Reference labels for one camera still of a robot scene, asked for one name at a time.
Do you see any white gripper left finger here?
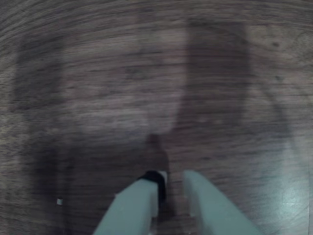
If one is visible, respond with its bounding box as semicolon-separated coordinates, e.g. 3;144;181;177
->
92;170;169;235

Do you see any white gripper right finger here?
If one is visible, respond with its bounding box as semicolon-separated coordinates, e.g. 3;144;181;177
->
182;170;262;235

